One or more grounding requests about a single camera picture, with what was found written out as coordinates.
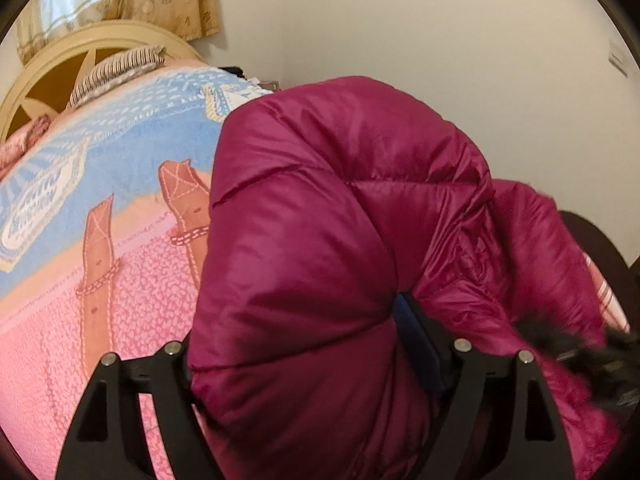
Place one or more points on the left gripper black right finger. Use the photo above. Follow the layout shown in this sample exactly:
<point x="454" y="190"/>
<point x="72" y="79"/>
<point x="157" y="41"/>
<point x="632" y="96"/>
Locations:
<point x="493" y="416"/>

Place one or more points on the dark wooden footboard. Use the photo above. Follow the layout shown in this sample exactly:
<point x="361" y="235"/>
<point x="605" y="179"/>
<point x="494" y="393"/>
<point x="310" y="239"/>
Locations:
<point x="623" y="279"/>

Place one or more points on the cream wooden headboard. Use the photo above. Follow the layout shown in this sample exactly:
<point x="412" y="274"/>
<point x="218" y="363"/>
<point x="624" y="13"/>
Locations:
<point x="46" y="82"/>

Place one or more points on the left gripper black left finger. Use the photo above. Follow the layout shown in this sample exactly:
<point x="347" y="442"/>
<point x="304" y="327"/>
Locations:
<point x="106" y="438"/>

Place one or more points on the folded pink floral quilt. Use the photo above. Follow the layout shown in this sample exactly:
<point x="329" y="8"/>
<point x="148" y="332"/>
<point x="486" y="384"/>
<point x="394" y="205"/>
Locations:
<point x="21" y="141"/>

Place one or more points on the magenta puffer down jacket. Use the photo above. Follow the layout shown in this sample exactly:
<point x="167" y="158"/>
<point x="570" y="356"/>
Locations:
<point x="327" y="201"/>

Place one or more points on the striped pillow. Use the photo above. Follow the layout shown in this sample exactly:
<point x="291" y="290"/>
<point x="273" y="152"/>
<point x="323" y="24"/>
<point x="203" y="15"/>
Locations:
<point x="114" y="71"/>

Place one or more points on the dark items beside bed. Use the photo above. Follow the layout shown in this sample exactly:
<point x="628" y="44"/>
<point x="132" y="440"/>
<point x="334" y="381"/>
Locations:
<point x="270" y="85"/>

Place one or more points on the white wall socket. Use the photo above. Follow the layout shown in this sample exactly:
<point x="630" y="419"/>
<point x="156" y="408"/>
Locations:
<point x="618" y="58"/>

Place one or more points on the red white plaid sheet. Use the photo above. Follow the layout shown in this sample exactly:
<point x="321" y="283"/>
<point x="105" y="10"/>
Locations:
<point x="610" y="309"/>

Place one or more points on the blue pink printed bed blanket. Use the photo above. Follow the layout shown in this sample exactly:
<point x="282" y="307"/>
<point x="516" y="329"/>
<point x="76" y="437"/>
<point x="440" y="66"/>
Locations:
<point x="104" y="229"/>

